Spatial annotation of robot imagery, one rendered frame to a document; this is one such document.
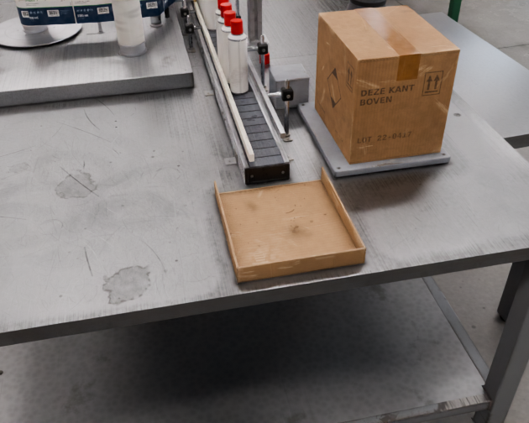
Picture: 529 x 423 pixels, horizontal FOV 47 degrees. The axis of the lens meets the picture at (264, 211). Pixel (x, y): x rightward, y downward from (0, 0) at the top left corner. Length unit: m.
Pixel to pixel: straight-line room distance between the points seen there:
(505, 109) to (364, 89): 0.60
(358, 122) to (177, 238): 0.49
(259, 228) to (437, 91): 0.52
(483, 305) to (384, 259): 1.19
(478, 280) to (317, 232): 1.30
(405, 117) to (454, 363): 0.78
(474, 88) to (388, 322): 0.76
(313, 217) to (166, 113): 0.62
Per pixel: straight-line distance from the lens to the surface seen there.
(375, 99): 1.42
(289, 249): 1.25
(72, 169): 1.58
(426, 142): 1.54
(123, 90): 1.90
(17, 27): 2.36
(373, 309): 2.00
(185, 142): 1.62
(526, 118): 1.84
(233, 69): 1.70
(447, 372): 1.88
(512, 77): 2.08
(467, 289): 2.46
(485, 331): 2.33
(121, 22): 1.99
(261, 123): 1.59
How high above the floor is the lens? 1.66
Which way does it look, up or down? 38 degrees down
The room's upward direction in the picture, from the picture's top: 1 degrees counter-clockwise
